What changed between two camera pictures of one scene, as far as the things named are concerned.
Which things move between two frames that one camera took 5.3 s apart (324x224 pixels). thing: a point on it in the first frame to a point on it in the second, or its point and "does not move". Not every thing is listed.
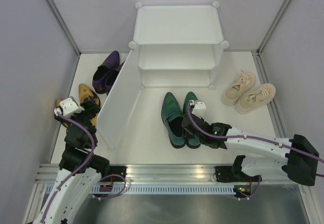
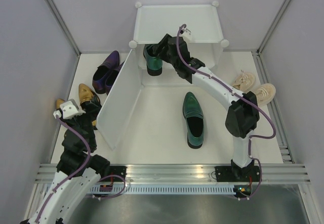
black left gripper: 92,111 does not move
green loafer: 172,116 to 154,63
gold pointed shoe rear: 84,91 does not move
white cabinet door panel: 120,99 does not move
